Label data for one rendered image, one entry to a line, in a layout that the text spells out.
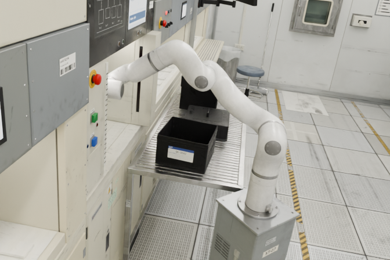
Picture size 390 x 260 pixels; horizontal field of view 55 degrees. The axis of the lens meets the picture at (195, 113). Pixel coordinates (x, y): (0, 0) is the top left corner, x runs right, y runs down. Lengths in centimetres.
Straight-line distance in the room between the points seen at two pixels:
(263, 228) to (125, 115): 101
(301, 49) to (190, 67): 478
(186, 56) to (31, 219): 83
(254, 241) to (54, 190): 85
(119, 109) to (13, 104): 130
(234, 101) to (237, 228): 58
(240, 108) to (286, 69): 472
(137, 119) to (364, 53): 475
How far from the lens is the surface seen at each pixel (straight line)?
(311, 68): 628
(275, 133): 154
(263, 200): 173
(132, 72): 160
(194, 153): 193
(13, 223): 153
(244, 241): 176
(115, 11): 153
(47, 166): 133
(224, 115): 250
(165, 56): 154
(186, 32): 347
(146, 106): 213
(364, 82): 651
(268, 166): 164
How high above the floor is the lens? 178
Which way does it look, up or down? 22 degrees down
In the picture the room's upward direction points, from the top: 7 degrees clockwise
